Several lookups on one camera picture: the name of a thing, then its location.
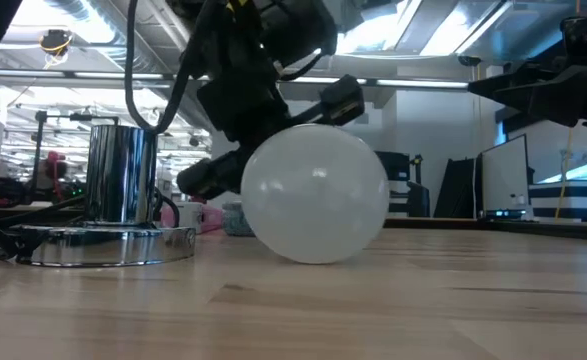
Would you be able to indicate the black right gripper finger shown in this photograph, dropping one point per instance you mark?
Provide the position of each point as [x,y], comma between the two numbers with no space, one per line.
[548,95]
[533,67]

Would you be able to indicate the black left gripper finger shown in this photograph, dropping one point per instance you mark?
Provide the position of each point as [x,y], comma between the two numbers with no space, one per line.
[345,100]
[208,177]

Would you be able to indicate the white globe lightbulb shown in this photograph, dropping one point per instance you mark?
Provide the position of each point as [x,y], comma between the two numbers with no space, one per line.
[315,195]

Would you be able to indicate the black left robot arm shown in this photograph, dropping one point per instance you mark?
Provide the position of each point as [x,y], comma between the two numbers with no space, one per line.
[298,30]

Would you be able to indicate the pink white stapler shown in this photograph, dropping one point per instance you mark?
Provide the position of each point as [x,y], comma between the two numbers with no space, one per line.
[208,219]

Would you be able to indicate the black white equipment stack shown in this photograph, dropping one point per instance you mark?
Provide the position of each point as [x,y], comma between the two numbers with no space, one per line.
[398,165]

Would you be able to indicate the white-screen monitor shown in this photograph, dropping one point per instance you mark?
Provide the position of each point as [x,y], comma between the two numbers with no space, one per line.
[505,175]

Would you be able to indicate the black white striped box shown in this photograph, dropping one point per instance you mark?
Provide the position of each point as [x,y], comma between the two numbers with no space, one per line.
[573,200]

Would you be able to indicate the black device blue light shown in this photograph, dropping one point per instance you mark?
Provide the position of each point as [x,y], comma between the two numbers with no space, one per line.
[503,214]

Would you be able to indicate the black leaning panel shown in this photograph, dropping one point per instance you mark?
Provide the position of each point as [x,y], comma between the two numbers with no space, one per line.
[455,190]

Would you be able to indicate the dark dome security camera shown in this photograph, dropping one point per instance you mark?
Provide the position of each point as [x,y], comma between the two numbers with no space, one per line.
[469,61]

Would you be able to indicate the black camera stand frame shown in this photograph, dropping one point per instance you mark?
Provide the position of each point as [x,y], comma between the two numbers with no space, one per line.
[78,117]

